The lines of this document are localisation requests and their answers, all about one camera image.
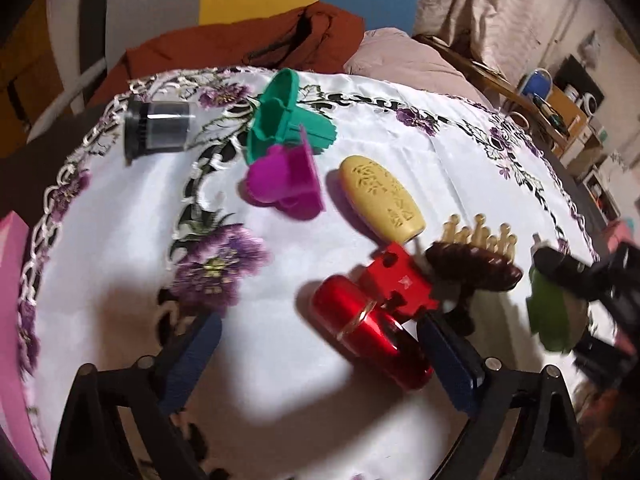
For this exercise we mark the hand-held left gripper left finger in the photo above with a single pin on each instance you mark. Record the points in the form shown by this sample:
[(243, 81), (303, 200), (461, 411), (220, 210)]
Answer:
[(194, 357)]

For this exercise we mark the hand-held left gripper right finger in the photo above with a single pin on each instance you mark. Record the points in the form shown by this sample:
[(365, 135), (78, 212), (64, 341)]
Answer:
[(450, 365)]

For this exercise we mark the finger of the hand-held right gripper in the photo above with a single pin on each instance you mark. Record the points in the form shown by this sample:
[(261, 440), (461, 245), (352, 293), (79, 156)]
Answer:
[(597, 357), (560, 266)]

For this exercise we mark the green plastic piece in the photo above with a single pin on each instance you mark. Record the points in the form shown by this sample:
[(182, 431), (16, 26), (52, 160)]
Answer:
[(550, 317)]

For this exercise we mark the red metallic cylinder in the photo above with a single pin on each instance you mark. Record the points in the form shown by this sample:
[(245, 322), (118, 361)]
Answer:
[(370, 342)]

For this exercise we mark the yellow carved oval block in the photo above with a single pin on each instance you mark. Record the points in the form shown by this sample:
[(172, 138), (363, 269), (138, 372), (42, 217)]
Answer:
[(382, 199)]

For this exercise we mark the magenta plastic mould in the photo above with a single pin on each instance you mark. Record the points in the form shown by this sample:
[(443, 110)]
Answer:
[(285, 180)]

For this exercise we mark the pink cloth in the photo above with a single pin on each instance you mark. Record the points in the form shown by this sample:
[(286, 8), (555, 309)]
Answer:
[(622, 235)]

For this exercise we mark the brown massage comb yellow pegs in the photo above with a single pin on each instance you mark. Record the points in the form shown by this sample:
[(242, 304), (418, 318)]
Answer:
[(475, 260)]

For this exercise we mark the red plastic block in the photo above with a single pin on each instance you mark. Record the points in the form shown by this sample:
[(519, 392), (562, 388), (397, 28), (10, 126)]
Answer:
[(400, 282)]

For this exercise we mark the white floral embroidered tablecloth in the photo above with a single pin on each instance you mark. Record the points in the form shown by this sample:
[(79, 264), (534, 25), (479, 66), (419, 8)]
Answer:
[(320, 240)]

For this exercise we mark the blue chair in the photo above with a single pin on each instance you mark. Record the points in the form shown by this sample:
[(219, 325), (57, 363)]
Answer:
[(536, 82)]

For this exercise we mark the wooden desk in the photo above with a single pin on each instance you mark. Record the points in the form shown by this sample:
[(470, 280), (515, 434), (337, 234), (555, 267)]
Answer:
[(505, 87)]

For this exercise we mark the black monitor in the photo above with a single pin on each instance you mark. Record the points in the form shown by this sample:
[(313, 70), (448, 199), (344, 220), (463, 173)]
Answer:
[(580, 77)]

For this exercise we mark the clear jar black lid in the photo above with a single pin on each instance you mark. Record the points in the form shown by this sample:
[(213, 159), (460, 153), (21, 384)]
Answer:
[(157, 127)]

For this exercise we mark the pale pink blanket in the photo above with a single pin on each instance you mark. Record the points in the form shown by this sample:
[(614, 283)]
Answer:
[(410, 60)]

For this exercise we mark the green plastic mould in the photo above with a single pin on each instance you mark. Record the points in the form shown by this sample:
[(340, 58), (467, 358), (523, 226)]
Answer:
[(285, 115)]

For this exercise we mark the beige curtain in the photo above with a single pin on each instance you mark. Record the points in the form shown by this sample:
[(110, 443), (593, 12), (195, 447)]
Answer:
[(490, 0)]

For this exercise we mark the rust orange jacket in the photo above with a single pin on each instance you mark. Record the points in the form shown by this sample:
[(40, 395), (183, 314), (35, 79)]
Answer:
[(240, 42)]

